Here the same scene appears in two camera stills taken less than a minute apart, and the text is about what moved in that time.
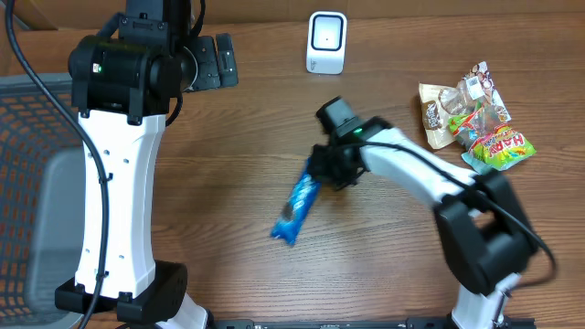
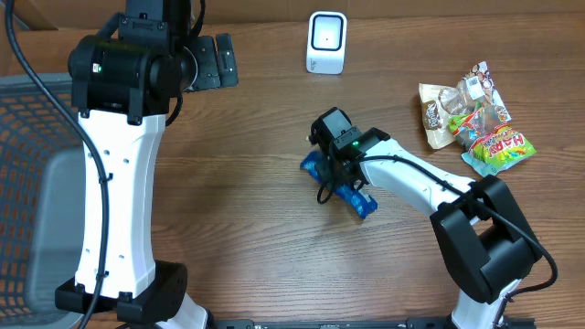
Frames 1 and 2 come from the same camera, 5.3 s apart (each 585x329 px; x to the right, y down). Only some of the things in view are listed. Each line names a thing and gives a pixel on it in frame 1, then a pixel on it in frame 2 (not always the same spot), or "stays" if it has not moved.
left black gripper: x=214 y=75 stays
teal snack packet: x=480 y=165 stays
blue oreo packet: x=287 y=225 to x=359 y=203
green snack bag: x=499 y=144 stays
